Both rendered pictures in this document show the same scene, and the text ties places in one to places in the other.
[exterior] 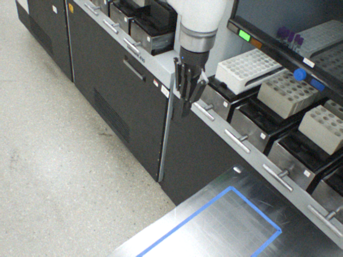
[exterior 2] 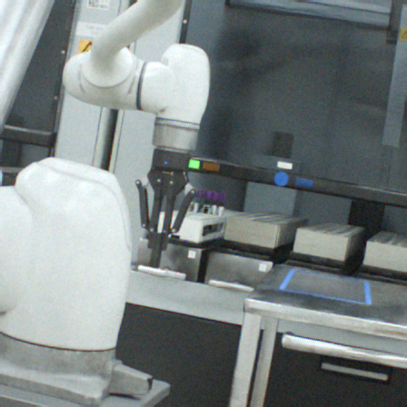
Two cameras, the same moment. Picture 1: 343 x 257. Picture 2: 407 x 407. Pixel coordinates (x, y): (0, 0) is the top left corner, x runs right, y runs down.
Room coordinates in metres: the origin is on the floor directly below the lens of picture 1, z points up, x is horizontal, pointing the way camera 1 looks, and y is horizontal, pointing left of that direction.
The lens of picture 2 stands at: (-1.05, 1.19, 1.02)
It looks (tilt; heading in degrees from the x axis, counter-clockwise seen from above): 3 degrees down; 325
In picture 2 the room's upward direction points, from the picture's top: 9 degrees clockwise
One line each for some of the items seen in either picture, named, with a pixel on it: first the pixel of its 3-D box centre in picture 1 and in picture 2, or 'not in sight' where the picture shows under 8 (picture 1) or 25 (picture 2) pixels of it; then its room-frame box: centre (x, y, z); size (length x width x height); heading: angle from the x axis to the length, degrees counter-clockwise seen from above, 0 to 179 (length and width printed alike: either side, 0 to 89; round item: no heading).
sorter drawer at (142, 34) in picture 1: (206, 16); not in sight; (1.39, -0.08, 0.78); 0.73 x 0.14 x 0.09; 133
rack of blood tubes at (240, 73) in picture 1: (259, 66); (192, 227); (1.00, -0.25, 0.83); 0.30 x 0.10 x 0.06; 133
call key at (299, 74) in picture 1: (299, 74); (281, 179); (0.77, -0.29, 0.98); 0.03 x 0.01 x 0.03; 43
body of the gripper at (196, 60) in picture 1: (193, 60); (168, 173); (0.80, -0.03, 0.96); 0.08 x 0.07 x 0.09; 43
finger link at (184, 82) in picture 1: (186, 78); (157, 204); (0.81, -0.02, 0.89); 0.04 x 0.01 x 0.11; 133
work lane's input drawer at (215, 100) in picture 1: (282, 68); (201, 248); (1.09, -0.35, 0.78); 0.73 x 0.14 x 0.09; 133
